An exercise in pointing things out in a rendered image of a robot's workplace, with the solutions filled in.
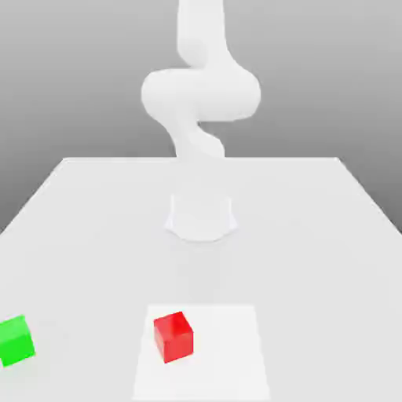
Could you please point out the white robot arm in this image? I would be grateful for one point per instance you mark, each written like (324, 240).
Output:
(201, 94)

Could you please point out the small red cube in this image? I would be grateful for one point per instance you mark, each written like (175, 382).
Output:
(174, 337)

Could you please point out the small green cube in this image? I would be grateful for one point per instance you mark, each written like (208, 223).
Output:
(15, 342)

